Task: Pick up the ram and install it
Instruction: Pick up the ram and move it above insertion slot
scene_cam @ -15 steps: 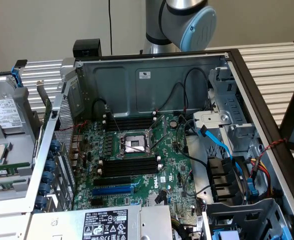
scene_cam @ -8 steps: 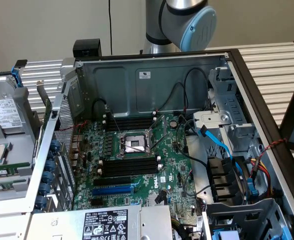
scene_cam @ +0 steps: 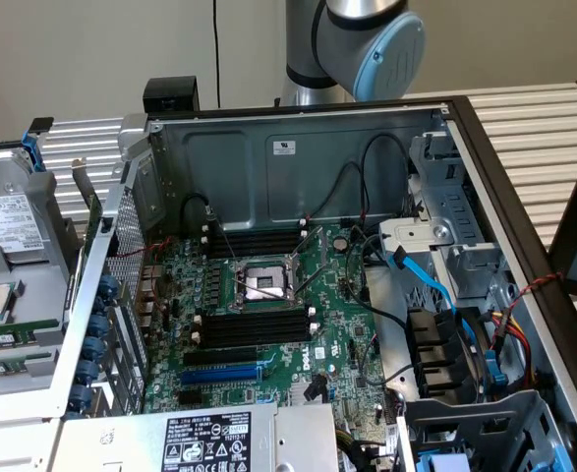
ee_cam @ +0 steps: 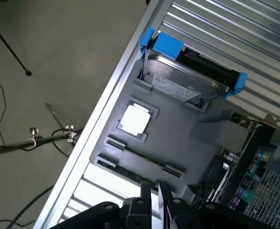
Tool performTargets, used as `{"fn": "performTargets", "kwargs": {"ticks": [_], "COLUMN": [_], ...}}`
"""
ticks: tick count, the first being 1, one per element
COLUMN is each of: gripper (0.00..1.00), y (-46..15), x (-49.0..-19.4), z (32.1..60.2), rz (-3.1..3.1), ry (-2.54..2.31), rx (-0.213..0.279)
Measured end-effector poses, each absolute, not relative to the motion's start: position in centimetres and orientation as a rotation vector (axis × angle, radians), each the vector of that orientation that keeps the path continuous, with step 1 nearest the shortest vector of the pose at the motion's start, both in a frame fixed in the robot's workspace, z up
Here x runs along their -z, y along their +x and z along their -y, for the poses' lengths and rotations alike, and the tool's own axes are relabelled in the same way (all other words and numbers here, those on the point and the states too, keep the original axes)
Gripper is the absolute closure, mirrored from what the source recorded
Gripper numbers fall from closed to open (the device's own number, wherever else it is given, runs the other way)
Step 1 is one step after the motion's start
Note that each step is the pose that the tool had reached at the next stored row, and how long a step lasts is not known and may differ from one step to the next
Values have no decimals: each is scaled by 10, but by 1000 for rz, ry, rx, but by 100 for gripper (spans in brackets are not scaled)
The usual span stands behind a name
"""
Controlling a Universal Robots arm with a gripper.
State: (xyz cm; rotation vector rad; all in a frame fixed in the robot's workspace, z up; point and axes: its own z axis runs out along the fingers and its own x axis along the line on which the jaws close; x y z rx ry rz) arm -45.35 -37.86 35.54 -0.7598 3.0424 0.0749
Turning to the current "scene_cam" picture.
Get black RAM slot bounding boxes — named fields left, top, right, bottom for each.
left=206, top=246, right=304, bottom=261
left=192, top=329, right=317, bottom=352
left=205, top=234, right=305, bottom=247
left=195, top=323, right=317, bottom=344
left=200, top=307, right=317, bottom=327
left=198, top=315, right=317, bottom=335
left=202, top=225, right=308, bottom=241
left=206, top=240, right=304, bottom=254

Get metal socket cover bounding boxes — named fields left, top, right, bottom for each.
left=289, top=224, right=329, bottom=299

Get thin metal locking lever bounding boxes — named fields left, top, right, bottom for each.
left=294, top=264, right=339, bottom=299
left=217, top=224, right=244, bottom=270

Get CPU socket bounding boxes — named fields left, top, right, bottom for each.
left=226, top=255, right=305, bottom=314

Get grey open PC case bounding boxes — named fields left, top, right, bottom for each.
left=46, top=94, right=577, bottom=472

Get white case label sticker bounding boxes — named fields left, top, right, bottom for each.
left=264, top=137, right=298, bottom=158

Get green Dell motherboard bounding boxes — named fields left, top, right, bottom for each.
left=143, top=221, right=403, bottom=446

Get grey metal disk bay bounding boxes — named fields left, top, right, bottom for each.
left=377, top=128, right=513, bottom=305

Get long black expansion slot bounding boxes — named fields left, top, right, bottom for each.
left=183, top=345, right=260, bottom=369

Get black power plug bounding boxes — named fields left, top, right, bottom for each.
left=306, top=373, right=330, bottom=403

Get blue expansion slot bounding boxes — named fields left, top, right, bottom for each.
left=179, top=364, right=263, bottom=387

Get silver chipset heat sink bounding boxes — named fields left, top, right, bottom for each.
left=289, top=380, right=319, bottom=406

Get black fan shroud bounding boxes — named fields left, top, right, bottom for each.
left=404, top=304, right=491, bottom=400

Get black box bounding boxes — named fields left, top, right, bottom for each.
left=142, top=75, right=202, bottom=114

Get blue card latch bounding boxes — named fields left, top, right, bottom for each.
left=84, top=335, right=106, bottom=361
left=98, top=273, right=121, bottom=307
left=77, top=357, right=100, bottom=384
left=69, top=382, right=92, bottom=410
left=89, top=313, right=111, bottom=340

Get green graphics card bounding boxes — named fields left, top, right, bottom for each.
left=69, top=155, right=106, bottom=265

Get grey parts rack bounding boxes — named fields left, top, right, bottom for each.
left=0, top=169, right=82, bottom=400

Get grey power supply unit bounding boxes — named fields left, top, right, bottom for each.
left=50, top=401, right=341, bottom=472

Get blue disk carrier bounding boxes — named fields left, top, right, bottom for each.
left=0, top=116, right=56, bottom=174

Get grey perforated drive cage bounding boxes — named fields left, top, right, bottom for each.
left=394, top=387, right=577, bottom=472

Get silver hard disk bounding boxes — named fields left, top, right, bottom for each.
left=0, top=148, right=57, bottom=267

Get thin black wire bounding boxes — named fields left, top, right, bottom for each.
left=359, top=132, right=413, bottom=220
left=312, top=160, right=369, bottom=221

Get thick black looped cable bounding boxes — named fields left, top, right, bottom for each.
left=178, top=193, right=216, bottom=240

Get blue flat disk wire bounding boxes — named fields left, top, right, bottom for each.
left=384, top=246, right=474, bottom=345

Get red black twisted wire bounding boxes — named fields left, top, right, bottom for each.
left=105, top=234, right=177, bottom=309
left=505, top=270, right=565, bottom=312

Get black wall cable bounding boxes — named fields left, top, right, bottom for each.
left=211, top=0, right=222, bottom=111

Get sleeved yellow black wire bundle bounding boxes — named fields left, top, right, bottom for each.
left=335, top=426, right=371, bottom=472

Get red yellow power wires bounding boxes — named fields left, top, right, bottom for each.
left=483, top=307, right=541, bottom=390

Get blue plastic wire connector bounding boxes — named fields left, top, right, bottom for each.
left=483, top=349, right=510, bottom=390

